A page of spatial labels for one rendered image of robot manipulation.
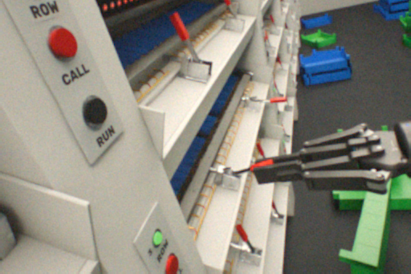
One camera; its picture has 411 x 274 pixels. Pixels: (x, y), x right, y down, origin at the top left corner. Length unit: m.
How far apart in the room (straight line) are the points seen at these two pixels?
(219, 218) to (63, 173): 0.31
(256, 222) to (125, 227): 0.50
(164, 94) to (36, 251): 0.22
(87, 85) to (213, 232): 0.30
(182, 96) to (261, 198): 0.44
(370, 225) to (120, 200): 0.73
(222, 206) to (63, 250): 0.30
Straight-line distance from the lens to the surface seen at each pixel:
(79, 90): 0.19
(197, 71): 0.40
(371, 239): 0.84
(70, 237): 0.20
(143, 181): 0.24
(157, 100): 0.34
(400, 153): 0.43
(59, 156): 0.18
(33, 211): 0.20
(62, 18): 0.19
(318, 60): 2.28
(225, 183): 0.49
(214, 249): 0.42
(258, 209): 0.71
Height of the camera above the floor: 0.85
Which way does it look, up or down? 25 degrees down
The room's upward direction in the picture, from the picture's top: 17 degrees counter-clockwise
